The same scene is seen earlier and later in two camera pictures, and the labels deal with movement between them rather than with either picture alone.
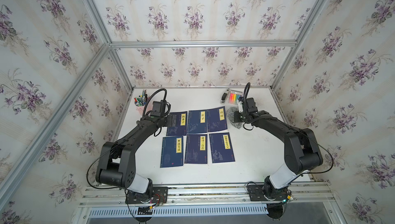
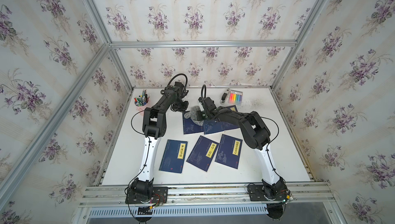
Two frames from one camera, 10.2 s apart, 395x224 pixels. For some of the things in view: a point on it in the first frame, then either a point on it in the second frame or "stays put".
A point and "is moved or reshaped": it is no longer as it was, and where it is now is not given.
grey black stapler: x=224 y=96 stays put
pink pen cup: x=140 y=102 stays put
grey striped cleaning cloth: x=230 y=116 is moved or reshaped
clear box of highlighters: x=233 y=96 stays put
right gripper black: x=236 y=119 -> x=199 y=117
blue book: x=197 y=121 -> x=210 y=127
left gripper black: x=167 y=123 -> x=184 y=104
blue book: x=180 y=129 -> x=189 y=126
